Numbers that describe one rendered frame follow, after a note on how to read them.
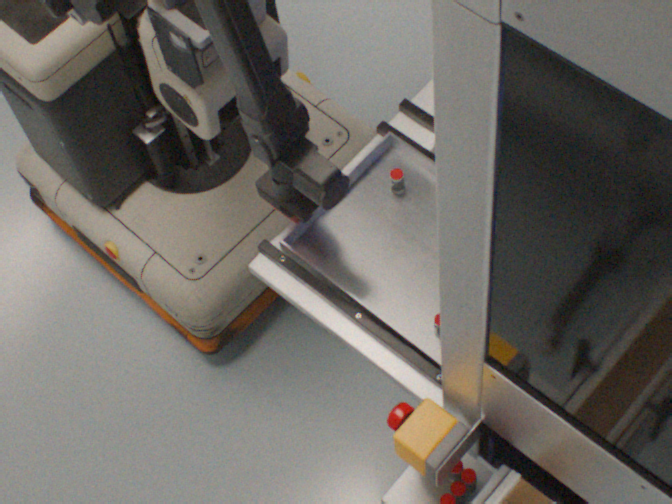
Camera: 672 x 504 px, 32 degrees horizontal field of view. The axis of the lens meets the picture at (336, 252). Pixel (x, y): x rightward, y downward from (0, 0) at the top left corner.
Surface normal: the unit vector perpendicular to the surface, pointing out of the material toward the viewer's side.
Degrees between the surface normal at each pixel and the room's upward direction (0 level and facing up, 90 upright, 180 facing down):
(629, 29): 90
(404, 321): 0
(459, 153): 90
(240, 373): 0
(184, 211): 0
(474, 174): 90
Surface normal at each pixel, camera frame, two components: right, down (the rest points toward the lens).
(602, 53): -0.66, 0.69
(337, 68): -0.09, -0.48
